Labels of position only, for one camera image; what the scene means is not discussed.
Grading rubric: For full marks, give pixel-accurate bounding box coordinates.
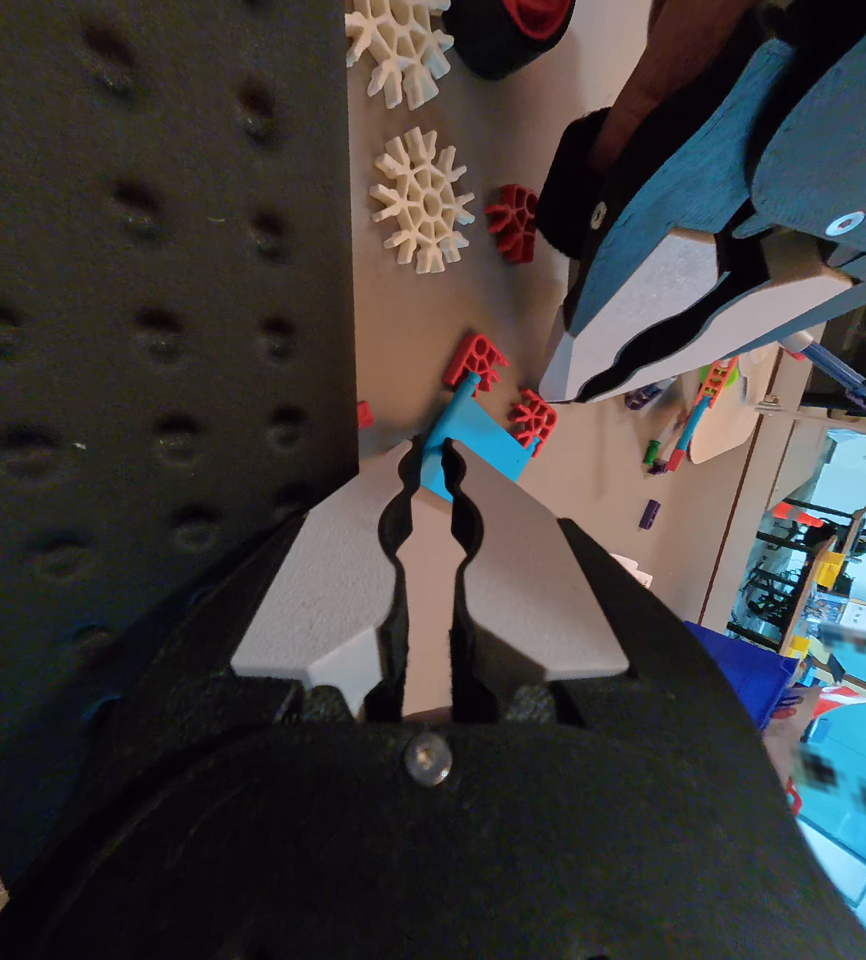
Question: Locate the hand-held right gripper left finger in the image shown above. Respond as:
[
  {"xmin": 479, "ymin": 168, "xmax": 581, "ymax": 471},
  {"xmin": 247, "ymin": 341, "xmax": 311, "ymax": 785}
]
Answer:
[{"xmin": 230, "ymin": 439, "xmax": 422, "ymax": 725}]

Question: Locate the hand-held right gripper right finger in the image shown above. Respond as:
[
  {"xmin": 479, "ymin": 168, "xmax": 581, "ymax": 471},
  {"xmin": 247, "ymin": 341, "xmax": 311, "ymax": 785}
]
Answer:
[{"xmin": 442, "ymin": 438, "xmax": 631, "ymax": 725}]

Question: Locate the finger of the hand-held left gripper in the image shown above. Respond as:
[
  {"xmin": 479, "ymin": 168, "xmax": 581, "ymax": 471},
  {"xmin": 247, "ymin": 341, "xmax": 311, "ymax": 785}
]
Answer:
[
  {"xmin": 596, "ymin": 232, "xmax": 856, "ymax": 402},
  {"xmin": 540, "ymin": 227, "xmax": 732, "ymax": 404}
]

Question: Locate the blue rod cross assembly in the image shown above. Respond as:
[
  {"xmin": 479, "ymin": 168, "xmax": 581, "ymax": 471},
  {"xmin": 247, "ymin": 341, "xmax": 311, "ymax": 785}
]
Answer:
[{"xmin": 624, "ymin": 333, "xmax": 866, "ymax": 425}]

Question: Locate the colourful toy construction model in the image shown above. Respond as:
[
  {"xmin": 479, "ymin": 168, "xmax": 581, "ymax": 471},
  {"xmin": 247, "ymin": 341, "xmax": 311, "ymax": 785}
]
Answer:
[{"xmin": 646, "ymin": 356, "xmax": 745, "ymax": 475}]

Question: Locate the blue panel piece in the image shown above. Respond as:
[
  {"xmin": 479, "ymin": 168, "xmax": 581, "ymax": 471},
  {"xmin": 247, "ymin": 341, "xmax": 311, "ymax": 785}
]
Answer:
[{"xmin": 419, "ymin": 375, "xmax": 539, "ymax": 504}]

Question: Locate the person's left hand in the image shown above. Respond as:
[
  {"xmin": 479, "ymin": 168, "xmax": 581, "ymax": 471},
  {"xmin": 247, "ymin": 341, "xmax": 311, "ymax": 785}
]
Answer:
[{"xmin": 598, "ymin": 0, "xmax": 769, "ymax": 164}]

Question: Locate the bright blue object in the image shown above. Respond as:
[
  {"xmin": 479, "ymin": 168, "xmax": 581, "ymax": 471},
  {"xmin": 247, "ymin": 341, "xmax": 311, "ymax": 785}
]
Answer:
[{"xmin": 684, "ymin": 621, "xmax": 802, "ymax": 730}]

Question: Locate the white snowflake connector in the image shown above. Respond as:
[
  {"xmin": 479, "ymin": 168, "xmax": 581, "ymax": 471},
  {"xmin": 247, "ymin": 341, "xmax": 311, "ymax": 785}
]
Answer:
[
  {"xmin": 369, "ymin": 127, "xmax": 477, "ymax": 275},
  {"xmin": 344, "ymin": 0, "xmax": 455, "ymax": 110}
]

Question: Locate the black wheel red hub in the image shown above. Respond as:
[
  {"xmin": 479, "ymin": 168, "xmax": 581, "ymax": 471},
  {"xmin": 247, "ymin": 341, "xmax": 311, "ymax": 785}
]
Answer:
[{"xmin": 444, "ymin": 0, "xmax": 577, "ymax": 82}]

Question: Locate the black perforated panel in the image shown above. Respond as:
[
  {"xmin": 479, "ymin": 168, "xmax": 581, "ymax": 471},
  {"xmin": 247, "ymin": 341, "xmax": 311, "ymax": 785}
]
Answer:
[{"xmin": 0, "ymin": 0, "xmax": 359, "ymax": 886}]

